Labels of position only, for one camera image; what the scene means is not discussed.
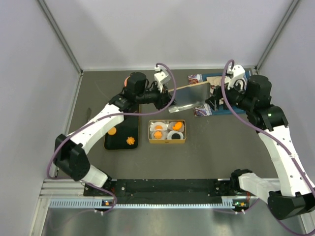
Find orange flower cookie bottom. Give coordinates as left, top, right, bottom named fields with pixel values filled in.
left=126, top=137, right=135, bottom=146

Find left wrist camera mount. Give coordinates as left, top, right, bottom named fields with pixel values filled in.
left=154, top=65, right=171, bottom=93

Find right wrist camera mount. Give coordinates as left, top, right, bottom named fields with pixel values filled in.
left=224, top=64, right=247, bottom=90

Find white paper cup top-left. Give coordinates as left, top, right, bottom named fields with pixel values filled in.
left=150, top=121, right=168, bottom=132

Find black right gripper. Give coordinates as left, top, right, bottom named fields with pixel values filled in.
left=205, top=76, right=253, bottom=112

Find patterned cloth mat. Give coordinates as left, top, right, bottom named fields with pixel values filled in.
left=188, top=72, right=231, bottom=117

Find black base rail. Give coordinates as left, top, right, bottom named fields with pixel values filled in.
left=83, top=178, right=247, bottom=204

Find white paper cup bottom-right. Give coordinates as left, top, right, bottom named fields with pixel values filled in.
left=167, top=130, right=184, bottom=140

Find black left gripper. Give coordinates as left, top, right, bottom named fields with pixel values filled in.
left=136, top=82, right=176, bottom=111

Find black rectangular tray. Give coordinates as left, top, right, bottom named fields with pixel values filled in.
left=104, top=116, right=140, bottom=150

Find black round cookie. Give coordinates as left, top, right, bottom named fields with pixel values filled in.
left=171, top=133, right=181, bottom=140

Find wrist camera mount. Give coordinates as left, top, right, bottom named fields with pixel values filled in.
left=224, top=64, right=247, bottom=90
left=154, top=65, right=171, bottom=93

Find orange star flower cookie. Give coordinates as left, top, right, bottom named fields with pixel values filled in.
left=153, top=130, right=165, bottom=140

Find silver tin lid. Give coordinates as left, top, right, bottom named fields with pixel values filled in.
left=168, top=82, right=211, bottom=113

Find silver metal tongs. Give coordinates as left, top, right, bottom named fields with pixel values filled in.
left=86, top=108, right=92, bottom=122

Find white paper cup top-right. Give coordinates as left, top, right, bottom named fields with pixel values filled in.
left=168, top=120, right=185, bottom=130

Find yellow cookie tin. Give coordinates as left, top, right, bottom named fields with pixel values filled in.
left=148, top=119, right=187, bottom=144

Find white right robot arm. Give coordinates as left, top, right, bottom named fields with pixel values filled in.
left=206, top=75, right=315, bottom=220

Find orange fish cookie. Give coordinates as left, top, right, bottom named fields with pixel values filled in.
left=172, top=121, right=185, bottom=132

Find orange round cookie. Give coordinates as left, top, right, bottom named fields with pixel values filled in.
left=107, top=127, right=117, bottom=135

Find orange figure cookie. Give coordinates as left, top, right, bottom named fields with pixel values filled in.
left=155, top=125, right=164, bottom=130

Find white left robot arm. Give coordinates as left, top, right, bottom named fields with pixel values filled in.
left=53, top=70, right=174, bottom=195

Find wooden puzzle board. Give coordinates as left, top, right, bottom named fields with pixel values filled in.
left=206, top=76, right=230, bottom=105

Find red patterned small bowl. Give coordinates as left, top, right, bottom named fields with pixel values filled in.
left=124, top=76, right=130, bottom=87

